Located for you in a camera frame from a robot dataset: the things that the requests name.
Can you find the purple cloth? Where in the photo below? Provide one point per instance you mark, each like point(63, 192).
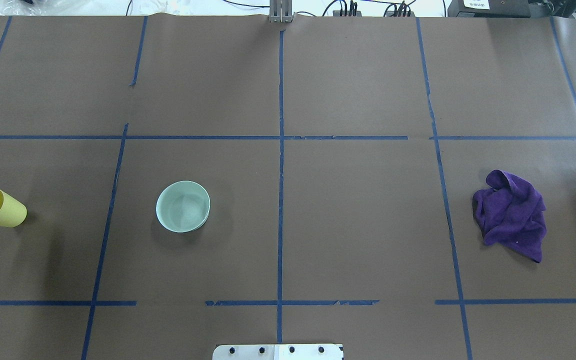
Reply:
point(510, 212)

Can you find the black computer box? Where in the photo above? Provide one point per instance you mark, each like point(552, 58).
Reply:
point(488, 9)

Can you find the mint green bowl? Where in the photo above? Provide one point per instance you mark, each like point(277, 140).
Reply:
point(183, 206)

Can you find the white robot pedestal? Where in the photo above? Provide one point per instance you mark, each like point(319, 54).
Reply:
point(295, 351)

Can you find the aluminium frame post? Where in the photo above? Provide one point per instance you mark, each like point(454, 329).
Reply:
point(281, 11)

